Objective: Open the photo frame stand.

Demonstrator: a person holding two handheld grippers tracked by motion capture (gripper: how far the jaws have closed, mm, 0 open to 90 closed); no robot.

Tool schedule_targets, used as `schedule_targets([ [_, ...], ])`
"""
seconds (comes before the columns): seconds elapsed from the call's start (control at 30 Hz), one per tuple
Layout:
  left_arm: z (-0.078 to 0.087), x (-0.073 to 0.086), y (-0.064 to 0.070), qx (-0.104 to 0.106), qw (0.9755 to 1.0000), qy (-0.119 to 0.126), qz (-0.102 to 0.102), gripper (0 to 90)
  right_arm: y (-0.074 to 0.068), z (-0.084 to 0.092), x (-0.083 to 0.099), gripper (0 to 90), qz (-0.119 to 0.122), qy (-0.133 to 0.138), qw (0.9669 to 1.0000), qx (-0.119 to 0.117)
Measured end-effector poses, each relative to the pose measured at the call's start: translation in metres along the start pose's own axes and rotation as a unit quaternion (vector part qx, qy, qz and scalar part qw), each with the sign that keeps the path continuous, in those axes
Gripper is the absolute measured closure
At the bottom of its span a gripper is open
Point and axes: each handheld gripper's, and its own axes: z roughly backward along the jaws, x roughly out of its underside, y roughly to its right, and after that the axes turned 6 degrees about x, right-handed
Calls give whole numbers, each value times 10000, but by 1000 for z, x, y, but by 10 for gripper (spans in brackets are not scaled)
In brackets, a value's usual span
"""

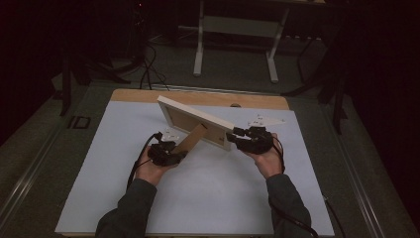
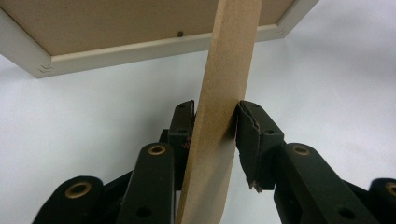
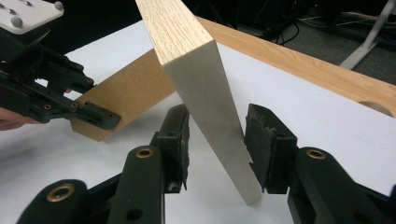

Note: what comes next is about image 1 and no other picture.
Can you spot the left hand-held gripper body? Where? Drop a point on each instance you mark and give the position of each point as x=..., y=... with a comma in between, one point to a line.
x=161, y=153

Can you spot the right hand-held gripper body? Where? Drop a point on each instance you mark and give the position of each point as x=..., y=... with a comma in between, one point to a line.
x=257, y=140

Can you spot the white wooden picture frame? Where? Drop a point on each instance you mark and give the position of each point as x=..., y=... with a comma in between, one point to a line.
x=191, y=119

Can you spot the person's left hand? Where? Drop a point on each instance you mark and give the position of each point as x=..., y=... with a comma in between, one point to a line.
x=152, y=170

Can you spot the person's right hand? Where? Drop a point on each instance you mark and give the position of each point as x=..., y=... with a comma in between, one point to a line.
x=267, y=162

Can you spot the white table mat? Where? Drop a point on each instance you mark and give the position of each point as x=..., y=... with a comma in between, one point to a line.
x=214, y=191

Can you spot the black floor socket box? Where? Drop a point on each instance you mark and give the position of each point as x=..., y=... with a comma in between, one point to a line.
x=79, y=122

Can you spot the black metal stand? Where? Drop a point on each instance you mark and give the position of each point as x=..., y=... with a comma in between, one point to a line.
x=66, y=82
x=336, y=99

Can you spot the metal floor rail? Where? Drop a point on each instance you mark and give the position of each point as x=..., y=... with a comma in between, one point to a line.
x=29, y=175
x=356, y=172

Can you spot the white metal desk frame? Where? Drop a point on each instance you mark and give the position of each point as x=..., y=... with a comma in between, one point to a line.
x=237, y=26

